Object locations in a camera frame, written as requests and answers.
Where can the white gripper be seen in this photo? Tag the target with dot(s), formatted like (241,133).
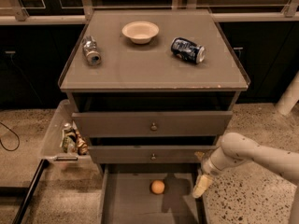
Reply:
(207,166)

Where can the orange fruit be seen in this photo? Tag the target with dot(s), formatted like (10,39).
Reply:
(157,187)

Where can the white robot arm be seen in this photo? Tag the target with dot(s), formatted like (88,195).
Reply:
(236,149)

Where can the grey bottom drawer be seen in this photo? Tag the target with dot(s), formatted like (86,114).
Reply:
(127,198)

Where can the grey drawer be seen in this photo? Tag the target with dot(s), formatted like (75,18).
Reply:
(127,198)
(149,149)
(107,115)

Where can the grey drawer cabinet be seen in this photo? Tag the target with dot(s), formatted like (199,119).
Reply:
(152,68)

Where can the grey middle drawer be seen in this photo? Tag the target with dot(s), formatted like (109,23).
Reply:
(149,149)

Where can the grey top drawer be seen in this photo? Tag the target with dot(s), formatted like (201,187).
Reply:
(107,115)

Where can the crushed blue can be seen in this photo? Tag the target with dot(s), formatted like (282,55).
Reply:
(187,50)

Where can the brown packaged item in bin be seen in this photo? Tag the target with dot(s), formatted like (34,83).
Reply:
(81,144)

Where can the green packaged item in bin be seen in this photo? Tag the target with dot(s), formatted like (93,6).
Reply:
(69,139)

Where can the beige paper bowl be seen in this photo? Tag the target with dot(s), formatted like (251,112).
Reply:
(140,32)

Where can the crushed silver can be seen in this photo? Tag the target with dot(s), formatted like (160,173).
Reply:
(90,50)

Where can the metal window railing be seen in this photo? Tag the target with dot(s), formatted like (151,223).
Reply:
(81,11)

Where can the white post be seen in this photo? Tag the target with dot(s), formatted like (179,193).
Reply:
(289,98)

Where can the black floor rail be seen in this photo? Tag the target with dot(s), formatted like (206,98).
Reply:
(29,192)

